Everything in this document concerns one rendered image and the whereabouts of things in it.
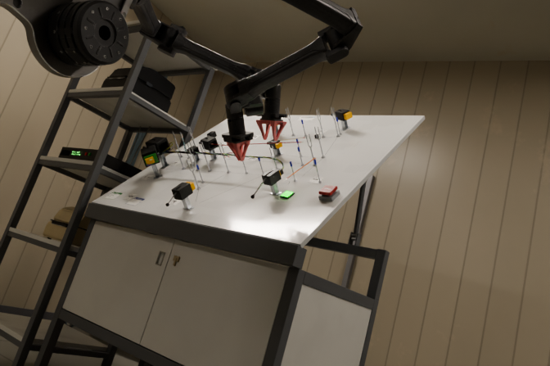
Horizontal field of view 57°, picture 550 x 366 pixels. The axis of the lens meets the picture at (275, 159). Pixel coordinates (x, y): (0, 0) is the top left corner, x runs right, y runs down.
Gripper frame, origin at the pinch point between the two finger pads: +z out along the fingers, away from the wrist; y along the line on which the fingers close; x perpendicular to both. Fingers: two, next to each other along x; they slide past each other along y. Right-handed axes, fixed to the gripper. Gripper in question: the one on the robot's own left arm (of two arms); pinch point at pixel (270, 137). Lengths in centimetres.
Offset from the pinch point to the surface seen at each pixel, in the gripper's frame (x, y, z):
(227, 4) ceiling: -159, 216, -102
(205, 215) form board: 15.8, 16.5, 30.6
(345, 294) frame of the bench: -12, -30, 53
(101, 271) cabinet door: 33, 63, 61
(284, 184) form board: -10.5, 1.1, 18.2
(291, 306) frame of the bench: 20, -33, 49
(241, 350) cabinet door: 29, -21, 65
